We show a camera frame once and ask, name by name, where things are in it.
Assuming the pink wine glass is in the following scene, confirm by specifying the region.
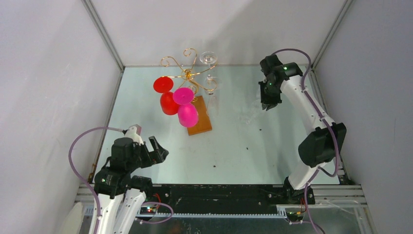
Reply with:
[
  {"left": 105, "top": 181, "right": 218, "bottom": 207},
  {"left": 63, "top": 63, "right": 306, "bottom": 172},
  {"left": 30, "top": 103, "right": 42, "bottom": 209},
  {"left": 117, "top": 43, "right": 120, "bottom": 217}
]
[{"left": 173, "top": 87, "right": 199, "bottom": 128}]

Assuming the red wine glass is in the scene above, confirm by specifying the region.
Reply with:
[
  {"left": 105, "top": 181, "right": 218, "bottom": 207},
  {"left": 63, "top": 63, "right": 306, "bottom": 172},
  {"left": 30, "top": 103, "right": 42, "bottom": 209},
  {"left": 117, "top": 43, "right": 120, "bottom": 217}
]
[{"left": 153, "top": 76, "right": 179, "bottom": 116}]

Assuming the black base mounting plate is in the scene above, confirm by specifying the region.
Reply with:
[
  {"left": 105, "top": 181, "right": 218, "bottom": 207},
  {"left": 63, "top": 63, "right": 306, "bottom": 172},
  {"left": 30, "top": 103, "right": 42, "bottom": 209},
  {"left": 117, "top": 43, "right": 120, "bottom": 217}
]
[{"left": 153, "top": 184, "right": 315, "bottom": 215}]

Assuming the gold rack wooden base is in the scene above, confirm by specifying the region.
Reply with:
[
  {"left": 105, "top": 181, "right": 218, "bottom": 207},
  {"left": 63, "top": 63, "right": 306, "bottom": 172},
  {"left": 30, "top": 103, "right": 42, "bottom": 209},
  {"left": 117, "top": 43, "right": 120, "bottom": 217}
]
[{"left": 153, "top": 48, "right": 218, "bottom": 136}]

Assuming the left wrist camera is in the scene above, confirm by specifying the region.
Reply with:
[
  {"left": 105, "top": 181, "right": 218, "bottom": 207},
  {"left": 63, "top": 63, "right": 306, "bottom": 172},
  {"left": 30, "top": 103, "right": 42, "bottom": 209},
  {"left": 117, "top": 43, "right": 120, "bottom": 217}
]
[{"left": 124, "top": 124, "right": 144, "bottom": 145}]

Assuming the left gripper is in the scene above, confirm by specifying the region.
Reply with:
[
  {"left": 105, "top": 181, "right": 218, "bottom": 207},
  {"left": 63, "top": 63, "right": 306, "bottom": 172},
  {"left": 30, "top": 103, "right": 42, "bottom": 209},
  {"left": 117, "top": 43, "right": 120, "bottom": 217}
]
[{"left": 127, "top": 135, "right": 168, "bottom": 171}]

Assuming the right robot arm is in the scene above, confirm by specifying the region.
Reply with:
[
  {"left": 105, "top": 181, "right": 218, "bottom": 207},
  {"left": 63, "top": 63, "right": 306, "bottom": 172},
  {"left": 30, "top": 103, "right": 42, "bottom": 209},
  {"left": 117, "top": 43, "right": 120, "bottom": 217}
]
[{"left": 259, "top": 54, "right": 347, "bottom": 204}]

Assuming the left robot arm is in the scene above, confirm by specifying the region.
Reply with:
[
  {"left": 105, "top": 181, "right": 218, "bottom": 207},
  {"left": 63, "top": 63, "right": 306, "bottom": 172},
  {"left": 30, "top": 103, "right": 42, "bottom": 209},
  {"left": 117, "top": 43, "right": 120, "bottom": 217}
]
[{"left": 89, "top": 136, "right": 169, "bottom": 234}]

